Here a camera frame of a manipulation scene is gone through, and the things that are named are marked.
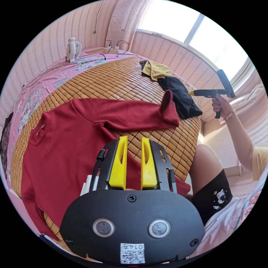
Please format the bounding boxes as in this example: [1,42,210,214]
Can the window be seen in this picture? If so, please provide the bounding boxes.
[135,0,255,85]

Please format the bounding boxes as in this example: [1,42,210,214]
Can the bed with woven mat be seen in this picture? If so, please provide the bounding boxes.
[1,47,205,250]

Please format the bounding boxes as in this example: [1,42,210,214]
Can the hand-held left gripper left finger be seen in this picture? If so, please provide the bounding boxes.
[108,135,128,190]

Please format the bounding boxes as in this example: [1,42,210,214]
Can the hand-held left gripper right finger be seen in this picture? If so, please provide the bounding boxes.
[140,137,159,190]

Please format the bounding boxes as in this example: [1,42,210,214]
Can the person's right forearm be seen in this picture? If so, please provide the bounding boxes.
[223,110,255,173]

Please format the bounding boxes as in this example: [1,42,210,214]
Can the white desk fan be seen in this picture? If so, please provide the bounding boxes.
[66,37,82,63]

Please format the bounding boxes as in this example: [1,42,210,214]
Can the red long sleeve shirt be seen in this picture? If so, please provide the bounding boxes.
[20,89,191,241]

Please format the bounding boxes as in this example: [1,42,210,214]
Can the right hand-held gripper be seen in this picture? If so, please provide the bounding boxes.
[188,88,229,119]

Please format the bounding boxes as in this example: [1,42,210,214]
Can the pink dotted curtain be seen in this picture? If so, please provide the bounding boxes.
[106,0,152,51]

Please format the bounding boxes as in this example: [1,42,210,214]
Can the pile of clothes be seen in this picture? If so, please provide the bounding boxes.
[140,59,203,120]

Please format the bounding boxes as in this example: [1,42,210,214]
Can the person's right hand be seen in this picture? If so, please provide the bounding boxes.
[211,94,234,120]

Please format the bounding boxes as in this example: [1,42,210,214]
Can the dark floral garment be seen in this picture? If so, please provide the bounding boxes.
[0,112,14,179]

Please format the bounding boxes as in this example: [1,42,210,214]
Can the white power strip with cables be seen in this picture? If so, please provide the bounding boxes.
[100,40,130,61]

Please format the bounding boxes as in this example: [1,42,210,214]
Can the person's body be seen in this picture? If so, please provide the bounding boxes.
[187,144,268,260]

